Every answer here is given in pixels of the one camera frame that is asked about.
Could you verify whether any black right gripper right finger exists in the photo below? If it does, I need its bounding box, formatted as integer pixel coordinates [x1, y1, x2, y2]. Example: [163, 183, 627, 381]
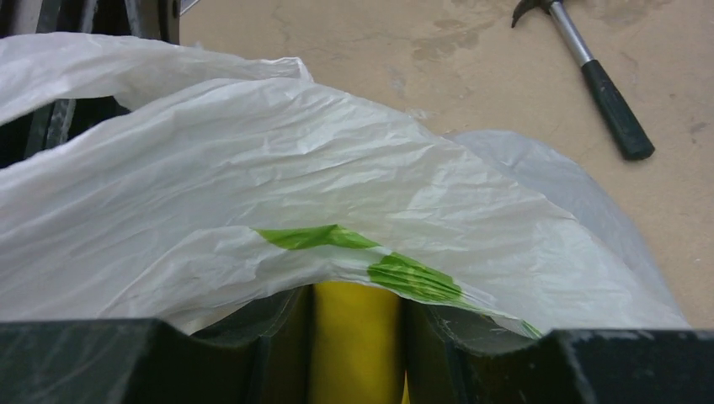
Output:
[402, 301, 713, 403]

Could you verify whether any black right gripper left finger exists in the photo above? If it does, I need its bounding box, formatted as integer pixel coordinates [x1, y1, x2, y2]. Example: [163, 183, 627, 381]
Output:
[1, 287, 312, 403]

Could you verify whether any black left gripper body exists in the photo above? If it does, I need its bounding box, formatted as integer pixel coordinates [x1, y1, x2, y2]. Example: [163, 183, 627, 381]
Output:
[1, 1, 182, 167]

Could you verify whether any yellow fake banana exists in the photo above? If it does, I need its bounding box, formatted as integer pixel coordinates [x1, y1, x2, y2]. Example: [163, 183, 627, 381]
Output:
[307, 282, 409, 403]

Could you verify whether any white plastic bag lemon print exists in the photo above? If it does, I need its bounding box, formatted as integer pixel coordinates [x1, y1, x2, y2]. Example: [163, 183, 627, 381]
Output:
[1, 45, 687, 338]

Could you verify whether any small black handled hammer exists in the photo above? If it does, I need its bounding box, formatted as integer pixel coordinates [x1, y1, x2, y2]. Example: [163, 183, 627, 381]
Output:
[511, 0, 655, 162]

